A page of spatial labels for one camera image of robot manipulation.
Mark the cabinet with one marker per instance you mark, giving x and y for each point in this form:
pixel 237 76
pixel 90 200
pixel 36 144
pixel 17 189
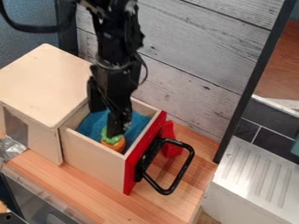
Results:
pixel 39 87

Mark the black frame post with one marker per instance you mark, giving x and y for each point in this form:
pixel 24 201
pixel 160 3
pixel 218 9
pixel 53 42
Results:
pixel 249 87

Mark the drawer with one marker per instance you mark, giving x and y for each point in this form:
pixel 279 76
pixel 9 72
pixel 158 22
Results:
pixel 97 157

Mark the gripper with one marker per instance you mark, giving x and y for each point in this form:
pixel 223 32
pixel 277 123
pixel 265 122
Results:
pixel 115 87

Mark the blue cloth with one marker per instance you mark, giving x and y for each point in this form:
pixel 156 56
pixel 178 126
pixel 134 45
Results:
pixel 91 125

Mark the toy sink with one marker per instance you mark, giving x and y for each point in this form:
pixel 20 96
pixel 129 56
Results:
pixel 257 180

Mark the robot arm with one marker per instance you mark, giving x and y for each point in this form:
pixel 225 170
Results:
pixel 117 32

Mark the orange toy carrot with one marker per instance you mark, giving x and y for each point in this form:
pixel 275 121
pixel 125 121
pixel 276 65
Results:
pixel 116 143

